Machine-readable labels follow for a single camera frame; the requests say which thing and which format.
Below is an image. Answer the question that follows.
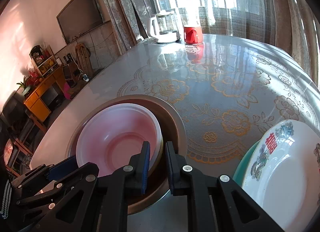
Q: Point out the red plastic bowl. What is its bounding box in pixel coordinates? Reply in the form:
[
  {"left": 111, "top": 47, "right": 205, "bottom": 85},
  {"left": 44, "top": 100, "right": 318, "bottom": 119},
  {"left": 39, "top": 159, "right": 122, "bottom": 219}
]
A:
[{"left": 76, "top": 103, "right": 162, "bottom": 177}]

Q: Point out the large white dragon plate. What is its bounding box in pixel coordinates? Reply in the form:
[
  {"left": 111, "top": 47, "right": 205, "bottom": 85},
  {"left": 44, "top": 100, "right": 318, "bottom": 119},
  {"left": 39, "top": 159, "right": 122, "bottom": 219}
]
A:
[{"left": 241, "top": 120, "right": 319, "bottom": 231}]

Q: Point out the stainless steel basin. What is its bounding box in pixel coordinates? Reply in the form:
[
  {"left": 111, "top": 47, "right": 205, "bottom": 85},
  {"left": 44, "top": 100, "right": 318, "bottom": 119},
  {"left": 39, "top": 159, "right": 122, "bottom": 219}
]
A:
[{"left": 66, "top": 95, "right": 187, "bottom": 215}]

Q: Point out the teal plastic plate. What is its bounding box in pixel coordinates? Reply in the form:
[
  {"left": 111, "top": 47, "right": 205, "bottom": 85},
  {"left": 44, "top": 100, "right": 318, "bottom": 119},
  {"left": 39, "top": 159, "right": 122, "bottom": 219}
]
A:
[{"left": 233, "top": 140, "right": 260, "bottom": 187}]

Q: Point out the black leather sofa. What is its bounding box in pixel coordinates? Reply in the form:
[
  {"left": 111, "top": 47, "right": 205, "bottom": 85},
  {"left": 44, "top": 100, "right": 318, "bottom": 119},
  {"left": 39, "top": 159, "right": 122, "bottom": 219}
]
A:
[{"left": 0, "top": 89, "right": 33, "bottom": 153}]

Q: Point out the orange wooden cabinet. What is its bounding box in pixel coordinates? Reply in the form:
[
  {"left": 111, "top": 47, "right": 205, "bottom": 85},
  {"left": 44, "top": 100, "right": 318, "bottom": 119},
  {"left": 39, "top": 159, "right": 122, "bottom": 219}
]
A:
[{"left": 23, "top": 66, "right": 66, "bottom": 122}]

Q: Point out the white power strip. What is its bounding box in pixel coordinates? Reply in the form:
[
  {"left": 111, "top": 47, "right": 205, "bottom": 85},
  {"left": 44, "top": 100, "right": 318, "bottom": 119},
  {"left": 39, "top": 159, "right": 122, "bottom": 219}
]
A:
[{"left": 82, "top": 74, "right": 89, "bottom": 82}]

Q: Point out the wooden chair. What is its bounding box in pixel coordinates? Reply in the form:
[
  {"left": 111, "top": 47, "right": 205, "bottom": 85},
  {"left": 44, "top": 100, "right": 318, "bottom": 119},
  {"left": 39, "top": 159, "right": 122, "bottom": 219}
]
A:
[{"left": 75, "top": 43, "right": 93, "bottom": 78}]

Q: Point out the white glass electric kettle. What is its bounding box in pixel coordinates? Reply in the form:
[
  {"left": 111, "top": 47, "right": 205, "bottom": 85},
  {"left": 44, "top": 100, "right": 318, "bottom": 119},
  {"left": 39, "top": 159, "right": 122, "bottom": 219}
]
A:
[{"left": 147, "top": 10, "right": 180, "bottom": 44}]

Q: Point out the red mug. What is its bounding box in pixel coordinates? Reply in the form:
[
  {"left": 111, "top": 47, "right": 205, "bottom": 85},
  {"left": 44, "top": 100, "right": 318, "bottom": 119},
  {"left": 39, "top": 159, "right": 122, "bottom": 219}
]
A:
[{"left": 184, "top": 25, "right": 203, "bottom": 44}]

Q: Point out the left patterned curtain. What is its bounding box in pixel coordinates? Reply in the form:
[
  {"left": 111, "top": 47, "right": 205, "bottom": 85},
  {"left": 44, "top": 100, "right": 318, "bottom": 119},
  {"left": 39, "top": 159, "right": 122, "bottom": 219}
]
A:
[{"left": 103, "top": 0, "right": 155, "bottom": 54}]

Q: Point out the patterned curtain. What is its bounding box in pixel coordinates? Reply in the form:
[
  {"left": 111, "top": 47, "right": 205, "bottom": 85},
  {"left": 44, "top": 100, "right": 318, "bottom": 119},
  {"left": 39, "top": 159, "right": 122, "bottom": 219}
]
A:
[
  {"left": 103, "top": 0, "right": 155, "bottom": 54},
  {"left": 273, "top": 0, "right": 319, "bottom": 86}
]

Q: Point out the right patterned curtain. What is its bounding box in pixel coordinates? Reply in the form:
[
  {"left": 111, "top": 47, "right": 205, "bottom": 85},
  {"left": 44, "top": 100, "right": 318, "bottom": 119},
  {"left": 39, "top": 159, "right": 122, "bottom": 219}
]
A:
[{"left": 273, "top": 0, "right": 319, "bottom": 86}]

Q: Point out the wall mounted black television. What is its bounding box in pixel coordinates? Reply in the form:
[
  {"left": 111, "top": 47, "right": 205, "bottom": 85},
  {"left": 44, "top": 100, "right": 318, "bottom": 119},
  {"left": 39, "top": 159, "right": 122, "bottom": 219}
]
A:
[{"left": 56, "top": 0, "right": 103, "bottom": 44}]

